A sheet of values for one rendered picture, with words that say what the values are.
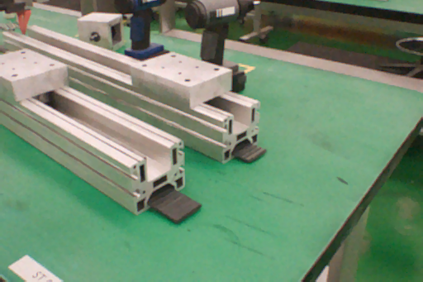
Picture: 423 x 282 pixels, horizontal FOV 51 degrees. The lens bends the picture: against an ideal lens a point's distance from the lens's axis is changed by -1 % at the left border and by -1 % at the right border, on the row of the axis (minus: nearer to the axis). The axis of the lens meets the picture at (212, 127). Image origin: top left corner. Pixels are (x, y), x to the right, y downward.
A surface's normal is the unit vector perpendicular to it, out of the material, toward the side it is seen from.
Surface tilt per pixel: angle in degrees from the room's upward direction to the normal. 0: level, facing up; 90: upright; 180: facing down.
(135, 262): 0
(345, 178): 0
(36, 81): 90
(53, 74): 90
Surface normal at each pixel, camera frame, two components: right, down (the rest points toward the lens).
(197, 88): 0.74, 0.31
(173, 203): 0.00, -0.89
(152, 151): -0.67, 0.34
